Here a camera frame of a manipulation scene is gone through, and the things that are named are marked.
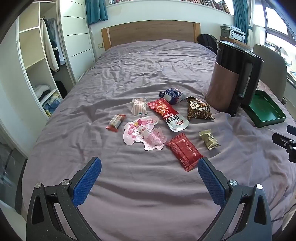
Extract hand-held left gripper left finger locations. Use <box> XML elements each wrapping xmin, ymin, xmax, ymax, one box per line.
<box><xmin>26</xmin><ymin>157</ymin><xmax>102</xmax><ymax>241</ymax></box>

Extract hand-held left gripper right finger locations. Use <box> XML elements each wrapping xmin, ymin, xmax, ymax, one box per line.
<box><xmin>197</xmin><ymin>157</ymin><xmax>272</xmax><ymax>241</ymax></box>

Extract green tray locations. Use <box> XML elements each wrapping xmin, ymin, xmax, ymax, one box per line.
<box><xmin>240</xmin><ymin>90</ymin><xmax>287</xmax><ymax>128</ymax></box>

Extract red snack packet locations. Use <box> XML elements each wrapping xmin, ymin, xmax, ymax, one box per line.
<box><xmin>165</xmin><ymin>133</ymin><xmax>204</xmax><ymax>172</ymax></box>

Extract small olive snack packet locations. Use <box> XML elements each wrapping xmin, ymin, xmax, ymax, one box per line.
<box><xmin>199</xmin><ymin>130</ymin><xmax>221</xmax><ymax>151</ymax></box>

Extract small red and white snack bar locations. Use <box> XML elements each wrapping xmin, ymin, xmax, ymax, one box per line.
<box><xmin>106</xmin><ymin>114</ymin><xmax>126</xmax><ymax>132</ymax></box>

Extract pink cartoon snack packet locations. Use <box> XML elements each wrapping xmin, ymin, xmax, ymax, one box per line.
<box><xmin>124</xmin><ymin>116</ymin><xmax>167</xmax><ymax>151</ymax></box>

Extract brown snack packet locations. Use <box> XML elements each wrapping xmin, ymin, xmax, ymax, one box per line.
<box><xmin>186</xmin><ymin>96</ymin><xmax>215</xmax><ymax>120</ymax></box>

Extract red and white snack pouch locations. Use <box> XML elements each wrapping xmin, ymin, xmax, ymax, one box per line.
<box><xmin>147</xmin><ymin>98</ymin><xmax>189</xmax><ymax>132</ymax></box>

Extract pink striped snack packet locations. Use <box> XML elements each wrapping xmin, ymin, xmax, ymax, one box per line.
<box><xmin>132</xmin><ymin>98</ymin><xmax>148</xmax><ymax>115</ymax></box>

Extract blue and white snack packet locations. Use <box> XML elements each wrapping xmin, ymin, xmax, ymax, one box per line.
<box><xmin>159</xmin><ymin>88</ymin><xmax>186</xmax><ymax>105</ymax></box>

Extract beige chair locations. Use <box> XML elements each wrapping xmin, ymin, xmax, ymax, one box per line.
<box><xmin>253</xmin><ymin>44</ymin><xmax>288</xmax><ymax>105</ymax></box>

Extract brown and black electric kettle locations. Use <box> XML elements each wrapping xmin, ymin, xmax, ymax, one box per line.
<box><xmin>205</xmin><ymin>40</ymin><xmax>264</xmax><ymax>117</ymax></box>

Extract folded clothes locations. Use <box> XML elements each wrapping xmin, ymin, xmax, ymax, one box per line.
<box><xmin>32</xmin><ymin>85</ymin><xmax>63</xmax><ymax>114</ymax></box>

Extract wooden dresser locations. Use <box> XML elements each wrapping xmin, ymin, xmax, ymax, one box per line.
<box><xmin>220</xmin><ymin>36</ymin><xmax>252</xmax><ymax>50</ymax></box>

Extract window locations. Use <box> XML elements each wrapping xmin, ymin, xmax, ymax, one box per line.
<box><xmin>264</xmin><ymin>0</ymin><xmax>296</xmax><ymax>77</ymax></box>

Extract grey printer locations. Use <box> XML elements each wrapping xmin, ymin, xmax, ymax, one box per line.
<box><xmin>220</xmin><ymin>24</ymin><xmax>246</xmax><ymax>42</ymax></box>

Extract black backpack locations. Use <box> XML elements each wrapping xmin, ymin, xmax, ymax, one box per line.
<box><xmin>196</xmin><ymin>34</ymin><xmax>219</xmax><ymax>55</ymax></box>

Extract bed with purple sheet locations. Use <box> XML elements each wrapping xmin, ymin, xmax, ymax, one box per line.
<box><xmin>22</xmin><ymin>39</ymin><xmax>296</xmax><ymax>241</ymax></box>

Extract teal curtain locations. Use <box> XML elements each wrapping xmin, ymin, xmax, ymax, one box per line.
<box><xmin>232</xmin><ymin>0</ymin><xmax>253</xmax><ymax>44</ymax></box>
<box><xmin>85</xmin><ymin>0</ymin><xmax>109</xmax><ymax>25</ymax></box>

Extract white hanging jacket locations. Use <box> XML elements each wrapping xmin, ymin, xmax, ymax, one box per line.
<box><xmin>40</xmin><ymin>17</ymin><xmax>59</xmax><ymax>72</ymax></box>

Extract dark hanging jacket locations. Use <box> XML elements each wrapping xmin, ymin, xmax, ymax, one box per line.
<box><xmin>46</xmin><ymin>18</ymin><xmax>64</xmax><ymax>67</ymax></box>

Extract white wardrobe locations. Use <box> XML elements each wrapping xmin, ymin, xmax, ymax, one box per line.
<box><xmin>16</xmin><ymin>0</ymin><xmax>96</xmax><ymax>116</ymax></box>

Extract wooden headboard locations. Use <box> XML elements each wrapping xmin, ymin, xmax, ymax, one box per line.
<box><xmin>101</xmin><ymin>20</ymin><xmax>201</xmax><ymax>51</ymax></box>

